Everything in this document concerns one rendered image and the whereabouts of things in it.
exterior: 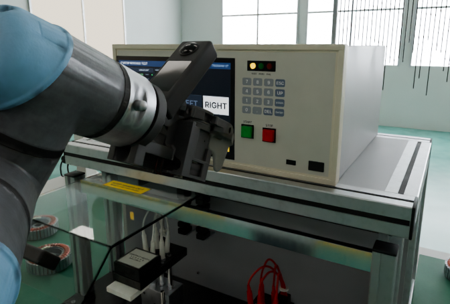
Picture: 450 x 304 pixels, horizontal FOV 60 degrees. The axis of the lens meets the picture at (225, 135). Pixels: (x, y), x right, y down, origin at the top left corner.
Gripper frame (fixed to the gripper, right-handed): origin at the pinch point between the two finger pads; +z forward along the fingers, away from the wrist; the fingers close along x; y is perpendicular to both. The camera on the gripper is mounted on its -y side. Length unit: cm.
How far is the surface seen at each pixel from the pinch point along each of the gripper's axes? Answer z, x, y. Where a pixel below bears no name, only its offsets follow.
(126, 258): 12.1, -22.4, 23.8
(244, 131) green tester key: 6.5, -0.3, -2.4
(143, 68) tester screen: 3.0, -21.5, -11.2
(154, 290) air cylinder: 21.4, -20.8, 30.2
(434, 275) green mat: 68, 29, 17
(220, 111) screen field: 5.8, -5.1, -5.2
